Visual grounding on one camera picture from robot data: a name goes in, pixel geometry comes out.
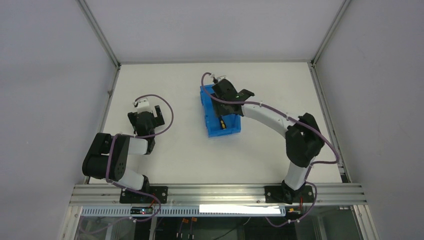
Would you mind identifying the yellow black screwdriver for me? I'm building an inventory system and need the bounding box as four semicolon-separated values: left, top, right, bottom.
218;116;227;130

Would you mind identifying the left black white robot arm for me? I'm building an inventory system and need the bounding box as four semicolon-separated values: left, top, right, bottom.
82;105;165;193

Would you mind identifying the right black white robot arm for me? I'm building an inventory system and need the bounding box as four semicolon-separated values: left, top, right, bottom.
211;78;324;204

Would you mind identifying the blue plastic storage bin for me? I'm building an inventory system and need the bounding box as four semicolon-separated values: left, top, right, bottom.
200;86;242;138

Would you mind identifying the small black controller board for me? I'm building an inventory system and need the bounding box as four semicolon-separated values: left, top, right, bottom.
130;207;154;215

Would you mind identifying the white label strip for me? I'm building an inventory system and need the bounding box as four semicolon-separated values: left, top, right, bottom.
199;204;282;215

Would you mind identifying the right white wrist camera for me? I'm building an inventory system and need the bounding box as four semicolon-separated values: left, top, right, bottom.
211;74;227;84

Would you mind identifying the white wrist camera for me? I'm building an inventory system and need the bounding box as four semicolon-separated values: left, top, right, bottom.
133;98;151;113
211;74;227;84

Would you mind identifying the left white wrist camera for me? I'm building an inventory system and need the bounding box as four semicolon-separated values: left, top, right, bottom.
133;98;151;113

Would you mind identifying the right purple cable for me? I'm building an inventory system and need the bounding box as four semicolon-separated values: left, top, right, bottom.
201;72;341;229

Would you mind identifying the purple cable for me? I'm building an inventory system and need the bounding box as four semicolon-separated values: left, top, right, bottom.
105;94;175;186
201;72;341;229

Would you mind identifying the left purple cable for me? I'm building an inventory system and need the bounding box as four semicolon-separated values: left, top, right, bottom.
105;94;175;186

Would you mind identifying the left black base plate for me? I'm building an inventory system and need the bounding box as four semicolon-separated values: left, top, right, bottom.
119;185;169;204

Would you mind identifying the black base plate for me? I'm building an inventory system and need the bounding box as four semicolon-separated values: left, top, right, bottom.
119;185;169;204
264;185;315;204

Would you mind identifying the aluminium extrusion rail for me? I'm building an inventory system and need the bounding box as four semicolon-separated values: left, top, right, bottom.
69;183;367;207

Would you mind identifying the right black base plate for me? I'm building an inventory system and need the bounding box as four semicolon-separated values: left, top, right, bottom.
264;185;315;204

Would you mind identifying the slotted grey cable duct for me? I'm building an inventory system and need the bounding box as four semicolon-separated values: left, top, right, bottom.
81;205;286;217

